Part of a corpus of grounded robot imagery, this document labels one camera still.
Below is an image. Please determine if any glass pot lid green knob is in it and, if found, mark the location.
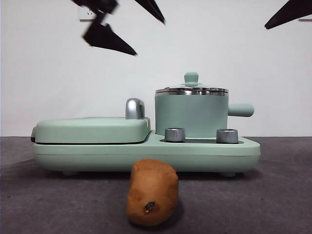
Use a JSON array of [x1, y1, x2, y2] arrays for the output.
[[155, 72, 229, 95]]

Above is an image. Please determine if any brown potato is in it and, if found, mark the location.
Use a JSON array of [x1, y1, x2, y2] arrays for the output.
[[126, 158, 179, 227]]

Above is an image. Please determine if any mint green griddle cover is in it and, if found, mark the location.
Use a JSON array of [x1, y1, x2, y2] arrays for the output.
[[31, 116, 152, 144]]

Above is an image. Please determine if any silver control knob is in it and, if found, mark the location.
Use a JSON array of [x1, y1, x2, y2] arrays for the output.
[[164, 127, 186, 142], [216, 128, 239, 144]]

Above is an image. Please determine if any mint green breakfast machine base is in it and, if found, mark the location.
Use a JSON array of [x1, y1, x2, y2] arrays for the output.
[[33, 130, 261, 177]]

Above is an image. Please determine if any chrome griddle handle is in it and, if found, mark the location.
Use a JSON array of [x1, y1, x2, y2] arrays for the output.
[[125, 98, 146, 120]]

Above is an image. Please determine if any mint green pot with handle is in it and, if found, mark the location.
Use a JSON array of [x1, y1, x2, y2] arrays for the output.
[[155, 89, 255, 140]]

